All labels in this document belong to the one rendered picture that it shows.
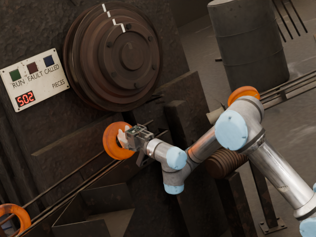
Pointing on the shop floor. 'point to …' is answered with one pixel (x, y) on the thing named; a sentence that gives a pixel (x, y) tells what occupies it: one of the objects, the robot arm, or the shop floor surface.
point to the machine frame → (95, 124)
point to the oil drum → (249, 43)
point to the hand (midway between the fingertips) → (120, 136)
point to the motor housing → (232, 190)
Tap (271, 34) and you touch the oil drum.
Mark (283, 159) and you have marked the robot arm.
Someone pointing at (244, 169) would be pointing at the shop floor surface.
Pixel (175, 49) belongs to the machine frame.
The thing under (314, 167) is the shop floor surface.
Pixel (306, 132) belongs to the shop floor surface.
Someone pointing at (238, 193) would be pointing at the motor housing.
